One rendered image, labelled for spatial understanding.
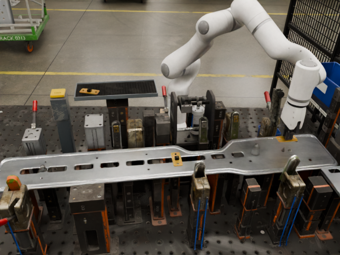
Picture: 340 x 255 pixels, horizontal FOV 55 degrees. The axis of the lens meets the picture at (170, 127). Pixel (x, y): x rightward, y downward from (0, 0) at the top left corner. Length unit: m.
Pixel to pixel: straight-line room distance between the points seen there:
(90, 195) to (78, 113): 1.12
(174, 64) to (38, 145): 0.76
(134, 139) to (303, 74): 0.72
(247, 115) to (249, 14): 1.03
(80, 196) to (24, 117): 1.19
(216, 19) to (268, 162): 0.63
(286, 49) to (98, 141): 0.83
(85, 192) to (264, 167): 0.70
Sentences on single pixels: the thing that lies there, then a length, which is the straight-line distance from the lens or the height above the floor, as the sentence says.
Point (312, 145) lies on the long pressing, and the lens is 1.59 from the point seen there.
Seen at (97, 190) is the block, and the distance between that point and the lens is 1.22.
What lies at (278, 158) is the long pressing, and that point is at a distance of 1.46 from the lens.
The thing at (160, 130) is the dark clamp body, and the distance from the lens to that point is 1.46.
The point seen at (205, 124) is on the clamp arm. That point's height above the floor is 1.08.
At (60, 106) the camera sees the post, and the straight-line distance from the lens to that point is 1.56.
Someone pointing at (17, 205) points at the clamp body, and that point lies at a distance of 1.20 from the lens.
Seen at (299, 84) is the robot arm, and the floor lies 1.34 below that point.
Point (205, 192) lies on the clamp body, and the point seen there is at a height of 1.02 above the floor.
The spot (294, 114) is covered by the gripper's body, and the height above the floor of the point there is 1.22.
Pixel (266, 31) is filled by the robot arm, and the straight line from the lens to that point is 1.34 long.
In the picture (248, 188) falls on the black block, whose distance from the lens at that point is 1.31.
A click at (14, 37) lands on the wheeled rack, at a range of 5.13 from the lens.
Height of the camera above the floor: 1.89
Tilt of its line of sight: 35 degrees down
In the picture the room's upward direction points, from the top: 2 degrees clockwise
